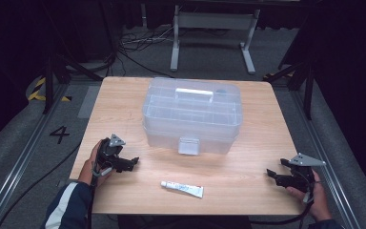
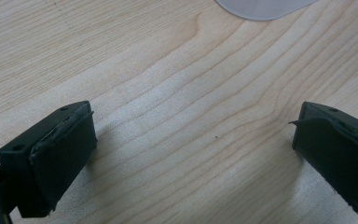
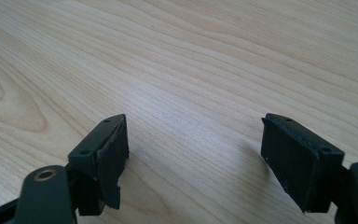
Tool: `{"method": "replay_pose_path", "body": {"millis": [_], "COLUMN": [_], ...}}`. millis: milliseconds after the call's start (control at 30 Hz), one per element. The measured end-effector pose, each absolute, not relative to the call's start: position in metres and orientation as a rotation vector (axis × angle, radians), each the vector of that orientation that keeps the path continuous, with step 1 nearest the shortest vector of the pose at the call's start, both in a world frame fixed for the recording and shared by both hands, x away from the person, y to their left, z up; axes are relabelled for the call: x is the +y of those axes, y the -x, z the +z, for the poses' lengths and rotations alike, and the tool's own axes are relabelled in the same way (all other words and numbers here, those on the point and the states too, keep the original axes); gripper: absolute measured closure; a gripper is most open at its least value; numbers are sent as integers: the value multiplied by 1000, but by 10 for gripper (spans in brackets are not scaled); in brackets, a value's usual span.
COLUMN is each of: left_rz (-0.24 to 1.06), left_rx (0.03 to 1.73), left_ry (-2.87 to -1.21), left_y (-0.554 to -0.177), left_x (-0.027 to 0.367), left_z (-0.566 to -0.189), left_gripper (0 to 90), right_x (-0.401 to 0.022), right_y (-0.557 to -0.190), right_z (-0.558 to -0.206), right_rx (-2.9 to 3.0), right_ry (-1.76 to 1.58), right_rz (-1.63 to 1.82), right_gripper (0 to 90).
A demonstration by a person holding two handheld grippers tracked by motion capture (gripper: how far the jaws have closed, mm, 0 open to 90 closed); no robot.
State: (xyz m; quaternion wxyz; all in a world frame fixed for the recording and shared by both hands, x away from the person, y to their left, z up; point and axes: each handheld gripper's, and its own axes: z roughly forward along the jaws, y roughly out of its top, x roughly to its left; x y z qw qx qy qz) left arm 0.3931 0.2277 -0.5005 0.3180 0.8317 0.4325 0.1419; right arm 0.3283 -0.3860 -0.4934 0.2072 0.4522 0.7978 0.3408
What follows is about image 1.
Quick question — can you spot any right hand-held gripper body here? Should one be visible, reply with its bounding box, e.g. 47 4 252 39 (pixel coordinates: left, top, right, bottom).
275 153 327 194

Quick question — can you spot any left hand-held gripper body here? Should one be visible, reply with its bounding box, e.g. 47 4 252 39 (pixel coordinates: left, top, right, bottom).
96 133 132 175

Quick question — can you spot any white ointment tube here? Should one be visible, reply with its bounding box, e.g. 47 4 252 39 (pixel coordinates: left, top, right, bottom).
160 180 205 199

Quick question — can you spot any clear plastic storage box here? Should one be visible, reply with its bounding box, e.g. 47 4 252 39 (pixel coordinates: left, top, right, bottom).
141 76 244 156

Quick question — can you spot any person's left hand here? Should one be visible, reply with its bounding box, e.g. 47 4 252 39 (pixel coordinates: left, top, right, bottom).
77 139 112 188

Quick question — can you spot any person's right hand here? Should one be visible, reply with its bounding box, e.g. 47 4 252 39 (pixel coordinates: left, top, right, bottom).
285 170 332 222

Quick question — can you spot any large grey tape patch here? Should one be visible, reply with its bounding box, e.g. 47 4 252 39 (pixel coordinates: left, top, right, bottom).
77 84 102 120

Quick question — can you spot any black metal stand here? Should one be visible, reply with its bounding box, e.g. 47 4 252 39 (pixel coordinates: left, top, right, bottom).
42 52 105 115
262 58 316 122

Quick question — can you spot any yellow black hazard tape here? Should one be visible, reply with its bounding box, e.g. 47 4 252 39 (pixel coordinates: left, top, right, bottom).
27 76 73 103

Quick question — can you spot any metal floor rail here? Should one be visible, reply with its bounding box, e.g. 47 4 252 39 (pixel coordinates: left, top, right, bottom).
290 90 362 229
0 83 70 229

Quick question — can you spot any right hand-held gripper cable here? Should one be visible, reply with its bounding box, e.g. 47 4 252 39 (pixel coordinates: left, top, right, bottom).
249 180 316 227

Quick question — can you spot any hand-held gripper cable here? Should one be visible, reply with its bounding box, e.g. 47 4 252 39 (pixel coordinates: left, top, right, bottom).
85 161 112 229
249 180 316 227

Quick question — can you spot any left hand-held gripper cable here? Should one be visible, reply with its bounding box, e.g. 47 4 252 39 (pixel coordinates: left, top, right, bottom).
85 161 112 229

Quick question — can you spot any black floor cable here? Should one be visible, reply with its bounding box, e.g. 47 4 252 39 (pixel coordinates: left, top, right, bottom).
0 141 84 229

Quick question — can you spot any bundle of floor cables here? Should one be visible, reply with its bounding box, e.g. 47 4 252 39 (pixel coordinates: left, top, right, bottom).
116 24 176 79

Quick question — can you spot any grey metal desk frame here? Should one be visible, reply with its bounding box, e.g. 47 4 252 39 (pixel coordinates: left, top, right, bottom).
170 4 262 76

